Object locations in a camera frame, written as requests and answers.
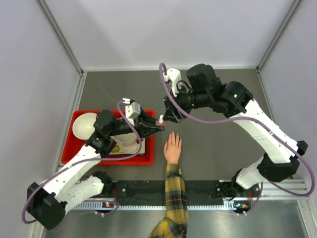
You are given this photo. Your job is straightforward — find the floral square plate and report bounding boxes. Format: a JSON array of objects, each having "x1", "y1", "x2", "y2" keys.
[{"x1": 110, "y1": 139, "x2": 140, "y2": 155}]

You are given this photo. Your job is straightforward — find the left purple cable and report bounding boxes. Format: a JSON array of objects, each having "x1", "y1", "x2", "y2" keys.
[{"x1": 21, "y1": 99, "x2": 143, "y2": 223}]

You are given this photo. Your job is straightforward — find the aluminium frame rail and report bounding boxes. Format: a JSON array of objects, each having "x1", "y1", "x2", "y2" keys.
[{"x1": 39, "y1": 178, "x2": 311, "y2": 211}]

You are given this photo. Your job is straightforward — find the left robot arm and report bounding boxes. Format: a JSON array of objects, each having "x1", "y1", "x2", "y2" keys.
[{"x1": 22, "y1": 105, "x2": 164, "y2": 230}]

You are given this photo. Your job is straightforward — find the white bowl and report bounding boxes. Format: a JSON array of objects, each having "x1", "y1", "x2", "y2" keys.
[{"x1": 72, "y1": 113, "x2": 97, "y2": 140}]

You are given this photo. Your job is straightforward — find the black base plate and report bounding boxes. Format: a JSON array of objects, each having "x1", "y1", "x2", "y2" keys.
[{"x1": 83, "y1": 179, "x2": 261, "y2": 206}]

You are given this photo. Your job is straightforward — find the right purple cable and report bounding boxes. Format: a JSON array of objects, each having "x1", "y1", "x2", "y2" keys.
[{"x1": 158, "y1": 62, "x2": 317, "y2": 216}]

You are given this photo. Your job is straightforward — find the pink nail polish bottle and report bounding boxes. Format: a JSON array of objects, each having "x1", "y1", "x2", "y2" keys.
[{"x1": 156, "y1": 120, "x2": 165, "y2": 128}]

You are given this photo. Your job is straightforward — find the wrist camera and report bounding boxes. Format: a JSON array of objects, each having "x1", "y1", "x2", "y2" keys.
[
  {"x1": 163, "y1": 68, "x2": 182, "y2": 97},
  {"x1": 123, "y1": 98, "x2": 141, "y2": 126}
]

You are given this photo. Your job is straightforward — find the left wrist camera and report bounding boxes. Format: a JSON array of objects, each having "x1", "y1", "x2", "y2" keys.
[{"x1": 123, "y1": 98, "x2": 141, "y2": 126}]

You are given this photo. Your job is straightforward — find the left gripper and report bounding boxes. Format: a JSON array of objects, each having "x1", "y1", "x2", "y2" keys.
[{"x1": 108, "y1": 108, "x2": 165, "y2": 140}]

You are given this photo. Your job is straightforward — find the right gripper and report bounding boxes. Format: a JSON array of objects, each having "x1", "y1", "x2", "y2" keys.
[{"x1": 163, "y1": 82, "x2": 210, "y2": 123}]

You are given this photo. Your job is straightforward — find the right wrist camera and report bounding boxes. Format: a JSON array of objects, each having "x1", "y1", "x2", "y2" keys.
[{"x1": 163, "y1": 68, "x2": 182, "y2": 97}]

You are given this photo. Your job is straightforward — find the cream cup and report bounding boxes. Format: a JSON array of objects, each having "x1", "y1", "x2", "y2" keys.
[{"x1": 112, "y1": 133, "x2": 137, "y2": 144}]

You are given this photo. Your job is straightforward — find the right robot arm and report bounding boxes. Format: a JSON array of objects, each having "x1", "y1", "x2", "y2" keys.
[{"x1": 159, "y1": 63, "x2": 308, "y2": 197}]

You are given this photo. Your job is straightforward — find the yellow plaid sleeve forearm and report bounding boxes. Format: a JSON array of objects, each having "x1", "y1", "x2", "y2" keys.
[{"x1": 149, "y1": 164, "x2": 189, "y2": 238}]

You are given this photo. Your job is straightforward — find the mannequin hand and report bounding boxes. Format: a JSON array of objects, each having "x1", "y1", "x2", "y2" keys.
[{"x1": 163, "y1": 131, "x2": 182, "y2": 164}]

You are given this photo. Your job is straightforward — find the purple cable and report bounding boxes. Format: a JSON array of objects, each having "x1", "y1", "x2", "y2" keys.
[
  {"x1": 21, "y1": 99, "x2": 143, "y2": 223},
  {"x1": 158, "y1": 62, "x2": 317, "y2": 216}
]

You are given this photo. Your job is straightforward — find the red plastic tray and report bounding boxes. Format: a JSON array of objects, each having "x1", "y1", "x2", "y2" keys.
[{"x1": 60, "y1": 110, "x2": 155, "y2": 166}]

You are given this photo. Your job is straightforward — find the white nail polish cap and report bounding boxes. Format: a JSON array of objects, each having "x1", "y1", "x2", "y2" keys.
[{"x1": 158, "y1": 115, "x2": 163, "y2": 123}]

